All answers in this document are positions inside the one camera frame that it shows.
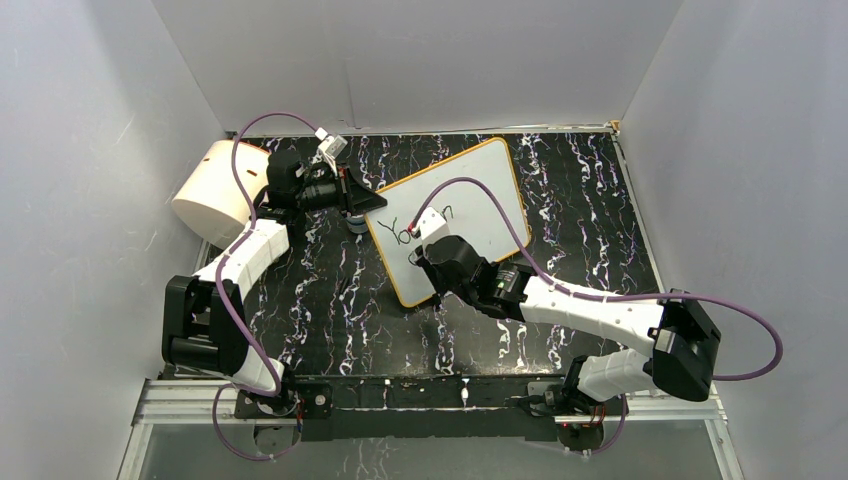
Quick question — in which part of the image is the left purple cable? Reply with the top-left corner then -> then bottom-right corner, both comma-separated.
209,111 -> 326,463

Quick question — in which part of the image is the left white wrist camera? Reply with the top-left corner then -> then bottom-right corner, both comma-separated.
314,127 -> 348,174

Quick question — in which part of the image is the cream cylindrical box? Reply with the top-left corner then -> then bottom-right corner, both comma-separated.
171,140 -> 269,249

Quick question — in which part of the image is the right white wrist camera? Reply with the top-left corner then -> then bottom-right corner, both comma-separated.
410,207 -> 451,247

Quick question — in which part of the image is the black marker cap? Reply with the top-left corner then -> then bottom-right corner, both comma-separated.
337,278 -> 351,300

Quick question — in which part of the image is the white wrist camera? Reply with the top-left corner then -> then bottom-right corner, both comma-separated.
314,127 -> 348,174
410,207 -> 451,247

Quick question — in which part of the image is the yellow framed whiteboard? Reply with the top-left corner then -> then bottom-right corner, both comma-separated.
365,138 -> 532,308

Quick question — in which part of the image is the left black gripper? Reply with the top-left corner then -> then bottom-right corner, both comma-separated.
297,164 -> 388,221

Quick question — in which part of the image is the wire whiteboard stand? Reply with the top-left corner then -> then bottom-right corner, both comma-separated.
430,295 -> 443,311

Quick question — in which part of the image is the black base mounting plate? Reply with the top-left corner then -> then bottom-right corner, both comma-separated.
296,374 -> 567,442

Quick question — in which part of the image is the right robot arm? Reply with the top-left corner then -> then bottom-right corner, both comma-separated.
413,235 -> 721,415

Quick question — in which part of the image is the aluminium frame rail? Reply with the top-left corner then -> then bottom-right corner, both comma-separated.
119,375 -> 743,479

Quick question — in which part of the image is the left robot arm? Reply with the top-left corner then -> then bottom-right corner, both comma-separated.
161,141 -> 388,416

